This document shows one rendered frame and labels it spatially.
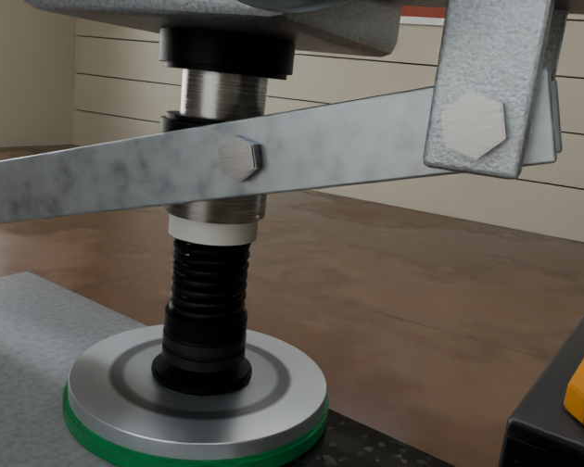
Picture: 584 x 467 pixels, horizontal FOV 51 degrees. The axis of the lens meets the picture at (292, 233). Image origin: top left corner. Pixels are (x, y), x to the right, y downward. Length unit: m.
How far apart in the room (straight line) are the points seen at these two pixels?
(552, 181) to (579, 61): 1.11
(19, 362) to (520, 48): 0.49
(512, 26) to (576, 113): 6.02
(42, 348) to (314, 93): 6.51
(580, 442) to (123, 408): 0.61
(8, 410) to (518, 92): 0.43
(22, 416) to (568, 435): 0.66
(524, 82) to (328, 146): 0.12
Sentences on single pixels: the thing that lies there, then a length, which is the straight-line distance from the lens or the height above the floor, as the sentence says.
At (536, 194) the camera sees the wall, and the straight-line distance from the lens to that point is 6.41.
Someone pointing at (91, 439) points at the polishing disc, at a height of 0.88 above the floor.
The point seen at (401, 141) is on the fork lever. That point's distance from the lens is 0.36.
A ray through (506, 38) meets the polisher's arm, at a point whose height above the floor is 1.17.
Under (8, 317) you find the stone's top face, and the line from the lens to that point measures 0.72.
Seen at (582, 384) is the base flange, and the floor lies 0.78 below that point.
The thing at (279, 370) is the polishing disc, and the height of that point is 0.90.
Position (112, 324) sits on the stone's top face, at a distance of 0.69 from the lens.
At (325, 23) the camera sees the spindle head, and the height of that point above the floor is 1.18.
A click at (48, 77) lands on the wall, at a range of 9.01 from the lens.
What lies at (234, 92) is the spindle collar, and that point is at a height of 1.13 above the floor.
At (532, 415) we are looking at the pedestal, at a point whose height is 0.74.
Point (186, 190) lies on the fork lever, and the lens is 0.43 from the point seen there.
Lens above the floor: 1.14
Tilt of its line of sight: 13 degrees down
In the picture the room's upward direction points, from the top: 6 degrees clockwise
